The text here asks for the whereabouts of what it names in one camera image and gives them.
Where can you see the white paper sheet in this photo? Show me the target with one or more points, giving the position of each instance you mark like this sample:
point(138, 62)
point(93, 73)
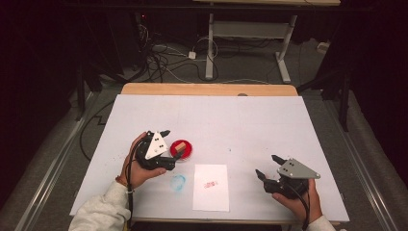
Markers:
point(211, 199)

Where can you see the white desk frame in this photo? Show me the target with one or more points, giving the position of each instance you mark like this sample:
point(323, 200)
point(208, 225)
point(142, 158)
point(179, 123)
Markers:
point(250, 29)

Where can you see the round red ink pad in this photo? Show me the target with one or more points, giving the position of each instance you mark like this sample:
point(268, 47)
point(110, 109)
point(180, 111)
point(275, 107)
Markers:
point(188, 150)

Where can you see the metal floor rail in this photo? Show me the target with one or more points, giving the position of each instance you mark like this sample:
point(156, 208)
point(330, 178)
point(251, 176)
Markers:
point(362, 166)
point(54, 163)

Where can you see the black metal stand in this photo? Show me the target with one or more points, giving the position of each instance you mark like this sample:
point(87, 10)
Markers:
point(344, 106)
point(80, 93)

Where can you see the person's right hand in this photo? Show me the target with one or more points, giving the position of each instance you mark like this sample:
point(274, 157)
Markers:
point(295, 207)

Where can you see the white power adapter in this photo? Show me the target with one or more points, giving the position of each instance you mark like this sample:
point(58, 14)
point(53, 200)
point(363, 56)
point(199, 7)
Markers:
point(192, 55)

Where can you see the wooden stamp block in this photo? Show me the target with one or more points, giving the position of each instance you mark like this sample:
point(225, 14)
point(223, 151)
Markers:
point(180, 147)

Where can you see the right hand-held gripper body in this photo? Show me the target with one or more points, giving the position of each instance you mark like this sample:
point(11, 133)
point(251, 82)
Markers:
point(296, 170)

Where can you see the person's left hand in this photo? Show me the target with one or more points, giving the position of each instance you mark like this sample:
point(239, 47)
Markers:
point(136, 174)

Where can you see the white table cover board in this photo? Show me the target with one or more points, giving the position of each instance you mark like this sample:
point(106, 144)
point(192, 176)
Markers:
point(208, 118)

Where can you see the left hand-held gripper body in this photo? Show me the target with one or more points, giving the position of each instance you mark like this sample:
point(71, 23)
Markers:
point(156, 146)

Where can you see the wooden table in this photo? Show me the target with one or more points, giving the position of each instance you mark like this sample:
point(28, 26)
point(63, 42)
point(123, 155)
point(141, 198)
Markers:
point(192, 89)

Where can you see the white box on floor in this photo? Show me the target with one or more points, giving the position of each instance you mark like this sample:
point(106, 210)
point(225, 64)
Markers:
point(323, 47)

